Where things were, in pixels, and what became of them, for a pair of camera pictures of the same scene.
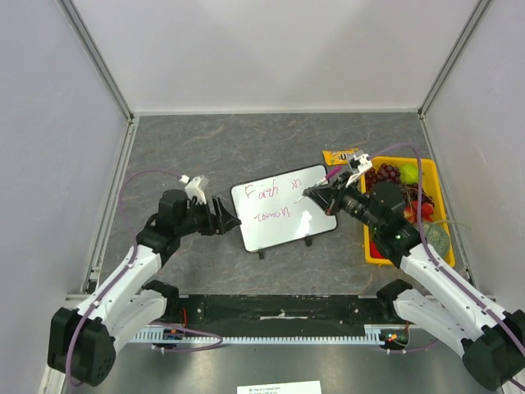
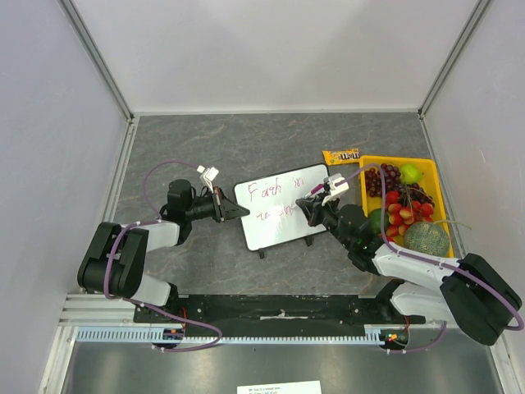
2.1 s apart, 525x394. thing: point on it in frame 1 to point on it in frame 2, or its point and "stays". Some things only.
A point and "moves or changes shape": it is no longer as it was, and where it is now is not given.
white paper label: [298, 387] stays
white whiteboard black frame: [273, 210] stays
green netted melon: [437, 235] stays
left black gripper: [217, 224] to [224, 208]
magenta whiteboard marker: [327, 176] moves or changes shape
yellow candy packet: [338, 157] stays
